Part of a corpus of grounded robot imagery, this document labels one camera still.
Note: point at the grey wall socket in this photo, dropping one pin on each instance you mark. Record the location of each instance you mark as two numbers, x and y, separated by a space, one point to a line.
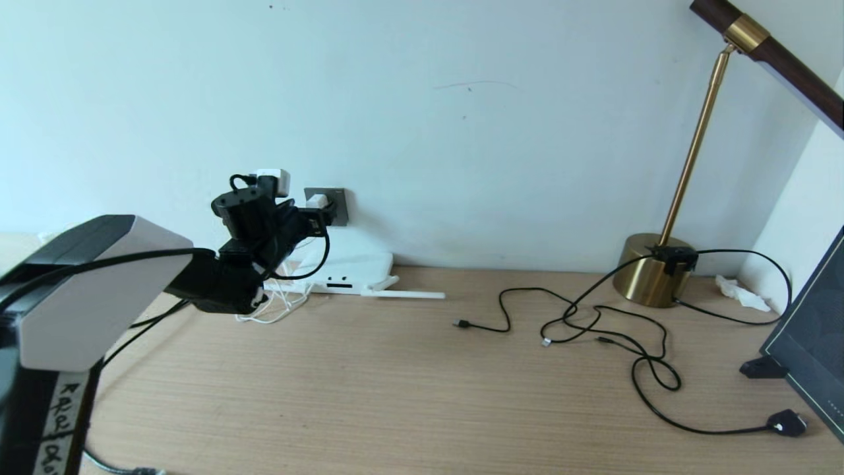
339 212

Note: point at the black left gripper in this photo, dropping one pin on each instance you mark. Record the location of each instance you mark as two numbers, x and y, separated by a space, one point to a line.
287 231

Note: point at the dark monitor with stand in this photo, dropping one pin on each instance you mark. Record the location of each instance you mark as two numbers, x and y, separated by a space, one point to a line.
814 343

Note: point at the crumpled white tissue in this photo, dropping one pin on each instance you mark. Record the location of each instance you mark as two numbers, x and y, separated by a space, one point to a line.
742 294

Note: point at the brass desk lamp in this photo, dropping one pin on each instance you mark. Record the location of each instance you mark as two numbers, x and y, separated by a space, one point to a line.
643 272

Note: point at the white wifi router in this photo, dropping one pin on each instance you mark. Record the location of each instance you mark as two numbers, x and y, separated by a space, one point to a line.
356 270

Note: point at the white power adapter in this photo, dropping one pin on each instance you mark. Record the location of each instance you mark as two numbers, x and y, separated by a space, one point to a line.
316 201

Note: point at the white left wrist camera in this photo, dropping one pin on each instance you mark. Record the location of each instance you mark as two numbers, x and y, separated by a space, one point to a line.
273 181

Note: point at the small black inline box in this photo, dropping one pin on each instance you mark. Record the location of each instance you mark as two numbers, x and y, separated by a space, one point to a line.
674 258

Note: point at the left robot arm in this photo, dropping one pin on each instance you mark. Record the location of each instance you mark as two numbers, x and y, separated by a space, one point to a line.
99 310

